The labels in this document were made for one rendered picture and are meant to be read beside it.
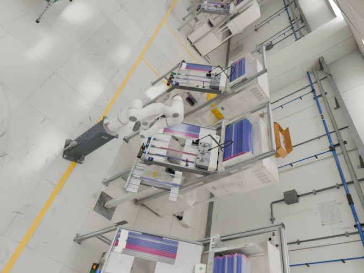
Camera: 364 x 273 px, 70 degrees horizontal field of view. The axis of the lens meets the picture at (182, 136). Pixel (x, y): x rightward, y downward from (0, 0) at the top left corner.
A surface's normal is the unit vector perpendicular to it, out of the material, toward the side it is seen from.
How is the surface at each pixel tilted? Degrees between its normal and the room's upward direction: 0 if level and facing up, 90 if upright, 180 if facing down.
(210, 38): 90
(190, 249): 44
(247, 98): 90
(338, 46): 90
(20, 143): 0
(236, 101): 90
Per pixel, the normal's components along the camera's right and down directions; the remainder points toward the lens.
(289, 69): -0.18, 0.68
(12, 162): 0.75, -0.38
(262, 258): -0.64, -0.63
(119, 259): 0.08, -0.71
